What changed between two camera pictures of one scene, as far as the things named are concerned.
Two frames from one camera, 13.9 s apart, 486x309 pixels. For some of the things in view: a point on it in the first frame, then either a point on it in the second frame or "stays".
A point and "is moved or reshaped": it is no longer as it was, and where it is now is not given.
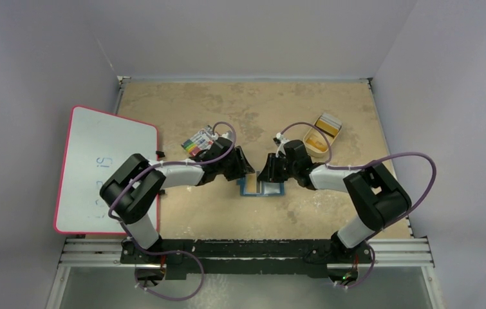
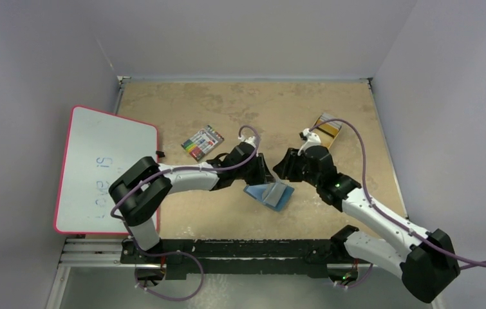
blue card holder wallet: [263, 188] is moved or reshaped
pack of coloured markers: [203, 140] stays
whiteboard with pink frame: [95, 141] stays
